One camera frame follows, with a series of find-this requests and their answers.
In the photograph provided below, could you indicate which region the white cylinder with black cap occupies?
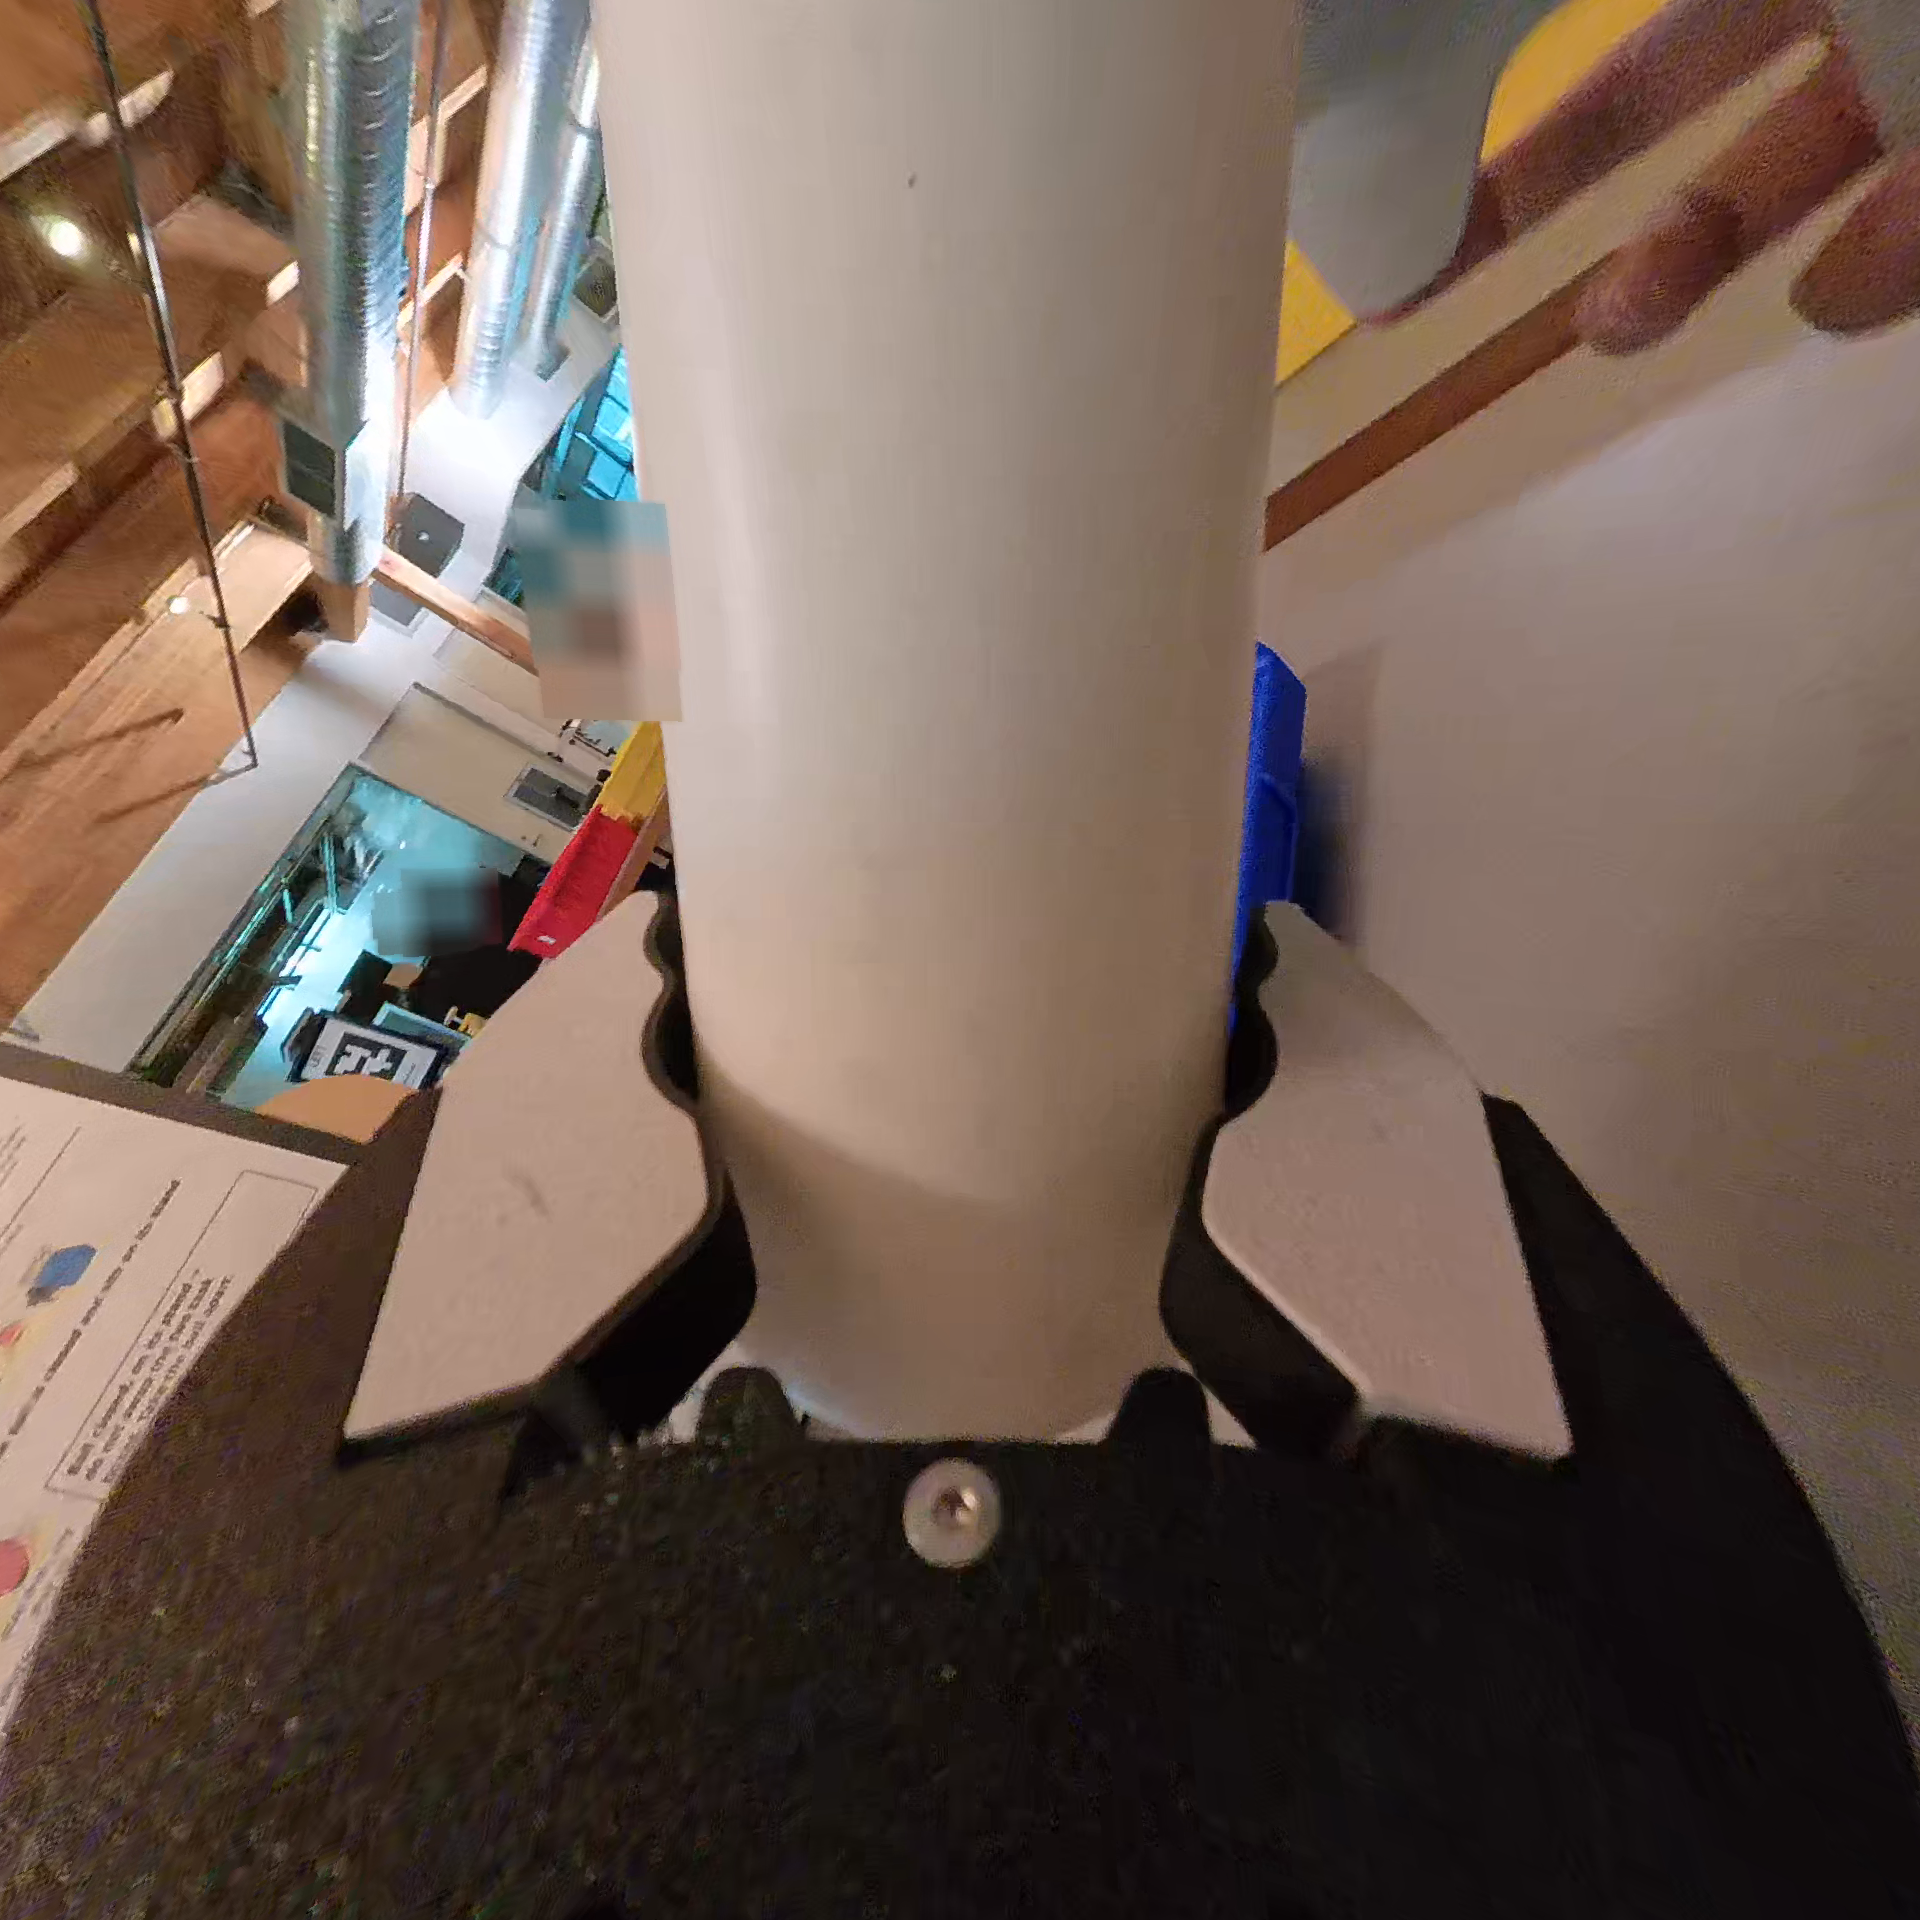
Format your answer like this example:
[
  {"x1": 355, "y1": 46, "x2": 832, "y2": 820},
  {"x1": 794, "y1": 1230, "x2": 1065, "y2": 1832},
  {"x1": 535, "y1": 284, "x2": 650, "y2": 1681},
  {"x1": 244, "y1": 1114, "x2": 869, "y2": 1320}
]
[{"x1": 591, "y1": 0, "x2": 1305, "y2": 1444}]

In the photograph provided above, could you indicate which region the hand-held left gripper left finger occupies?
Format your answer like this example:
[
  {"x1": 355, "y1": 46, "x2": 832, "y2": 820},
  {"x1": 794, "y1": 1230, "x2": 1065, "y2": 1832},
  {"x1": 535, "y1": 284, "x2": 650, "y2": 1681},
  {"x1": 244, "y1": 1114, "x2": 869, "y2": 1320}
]
[{"x1": 344, "y1": 892, "x2": 759, "y2": 1449}]

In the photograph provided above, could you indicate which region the printed instruction sheet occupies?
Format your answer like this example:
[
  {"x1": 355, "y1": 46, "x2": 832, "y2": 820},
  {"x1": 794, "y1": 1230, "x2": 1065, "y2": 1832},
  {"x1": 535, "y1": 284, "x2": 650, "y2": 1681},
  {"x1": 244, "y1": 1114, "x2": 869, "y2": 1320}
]
[{"x1": 0, "y1": 1072, "x2": 349, "y2": 1713}]

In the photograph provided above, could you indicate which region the metal hanging rod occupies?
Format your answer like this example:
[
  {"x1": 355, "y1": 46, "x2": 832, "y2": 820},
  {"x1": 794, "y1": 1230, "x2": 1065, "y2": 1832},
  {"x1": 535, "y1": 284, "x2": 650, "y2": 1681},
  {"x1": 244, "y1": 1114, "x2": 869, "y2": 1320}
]
[{"x1": 82, "y1": 0, "x2": 260, "y2": 784}]

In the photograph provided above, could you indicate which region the silver ventilation duct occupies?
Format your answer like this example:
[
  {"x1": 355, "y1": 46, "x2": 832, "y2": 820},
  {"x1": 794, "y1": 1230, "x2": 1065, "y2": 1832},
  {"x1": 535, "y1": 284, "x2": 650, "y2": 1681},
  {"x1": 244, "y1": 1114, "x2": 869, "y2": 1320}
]
[
  {"x1": 450, "y1": 0, "x2": 607, "y2": 424},
  {"x1": 281, "y1": 0, "x2": 419, "y2": 590}
]

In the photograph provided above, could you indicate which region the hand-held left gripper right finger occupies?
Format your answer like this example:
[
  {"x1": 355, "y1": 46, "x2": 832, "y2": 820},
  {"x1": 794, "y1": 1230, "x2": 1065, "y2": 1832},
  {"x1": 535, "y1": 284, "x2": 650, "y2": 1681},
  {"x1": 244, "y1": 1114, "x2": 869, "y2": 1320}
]
[{"x1": 1159, "y1": 901, "x2": 1576, "y2": 1461}]

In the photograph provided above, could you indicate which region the small fiducial marker sign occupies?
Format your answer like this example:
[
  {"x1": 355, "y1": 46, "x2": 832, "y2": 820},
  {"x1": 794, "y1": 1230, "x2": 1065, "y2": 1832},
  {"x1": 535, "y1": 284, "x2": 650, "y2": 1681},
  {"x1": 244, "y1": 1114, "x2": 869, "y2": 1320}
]
[{"x1": 305, "y1": 1013, "x2": 453, "y2": 1093}]

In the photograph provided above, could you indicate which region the yellow plastic bin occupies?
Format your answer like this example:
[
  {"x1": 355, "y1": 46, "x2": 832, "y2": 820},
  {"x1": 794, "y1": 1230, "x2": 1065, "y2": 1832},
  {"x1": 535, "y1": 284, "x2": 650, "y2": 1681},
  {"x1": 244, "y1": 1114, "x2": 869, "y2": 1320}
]
[{"x1": 596, "y1": 721, "x2": 672, "y2": 841}]

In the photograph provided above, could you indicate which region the blue plastic bin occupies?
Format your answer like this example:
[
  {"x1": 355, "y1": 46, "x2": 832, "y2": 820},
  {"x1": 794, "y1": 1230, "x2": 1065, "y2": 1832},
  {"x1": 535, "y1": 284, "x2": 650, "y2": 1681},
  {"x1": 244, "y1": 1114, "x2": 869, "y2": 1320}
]
[{"x1": 1229, "y1": 642, "x2": 1309, "y2": 1037}]

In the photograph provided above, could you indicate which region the person's right hand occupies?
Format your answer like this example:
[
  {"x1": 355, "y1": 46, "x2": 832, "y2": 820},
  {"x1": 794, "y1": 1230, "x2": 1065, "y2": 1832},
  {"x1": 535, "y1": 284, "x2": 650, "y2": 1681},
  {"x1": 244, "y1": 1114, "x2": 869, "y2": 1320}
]
[{"x1": 1476, "y1": 0, "x2": 1920, "y2": 357}]

